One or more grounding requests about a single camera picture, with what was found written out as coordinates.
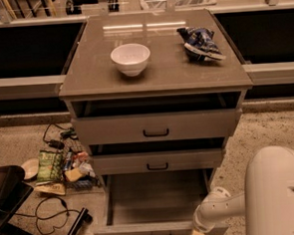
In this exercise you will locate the grey drawer cabinet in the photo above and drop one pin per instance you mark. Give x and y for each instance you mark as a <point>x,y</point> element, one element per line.
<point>171,82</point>

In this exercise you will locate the black power adapter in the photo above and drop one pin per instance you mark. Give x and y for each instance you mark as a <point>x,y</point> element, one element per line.
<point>57,144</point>

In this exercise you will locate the wire basket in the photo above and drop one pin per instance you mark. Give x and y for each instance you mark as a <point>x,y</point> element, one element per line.
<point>82,184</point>

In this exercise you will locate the grey drawer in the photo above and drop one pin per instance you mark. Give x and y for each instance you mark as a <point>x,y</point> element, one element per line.
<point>114,129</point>
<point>152,203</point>
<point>160,161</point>

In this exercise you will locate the white ceramic bowl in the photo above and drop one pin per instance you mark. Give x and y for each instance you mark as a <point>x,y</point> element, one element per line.
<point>130,59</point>

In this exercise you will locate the tan snack bag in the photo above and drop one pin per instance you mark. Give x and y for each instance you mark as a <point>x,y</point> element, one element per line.
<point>56,188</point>

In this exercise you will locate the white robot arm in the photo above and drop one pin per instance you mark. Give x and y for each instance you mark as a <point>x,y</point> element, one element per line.
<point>267,202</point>

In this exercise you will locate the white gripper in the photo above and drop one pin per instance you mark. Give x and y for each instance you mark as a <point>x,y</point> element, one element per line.
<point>200,220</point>

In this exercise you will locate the green chip bag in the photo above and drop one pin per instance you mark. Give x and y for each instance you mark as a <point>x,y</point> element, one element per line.
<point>49,167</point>

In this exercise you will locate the yellow sponge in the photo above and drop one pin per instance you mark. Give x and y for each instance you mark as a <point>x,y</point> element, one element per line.
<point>74,174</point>

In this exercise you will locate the white plate on floor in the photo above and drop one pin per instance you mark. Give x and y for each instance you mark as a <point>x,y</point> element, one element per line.
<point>31,168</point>

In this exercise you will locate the black chair base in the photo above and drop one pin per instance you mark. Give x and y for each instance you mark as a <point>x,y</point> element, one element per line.
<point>13,193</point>

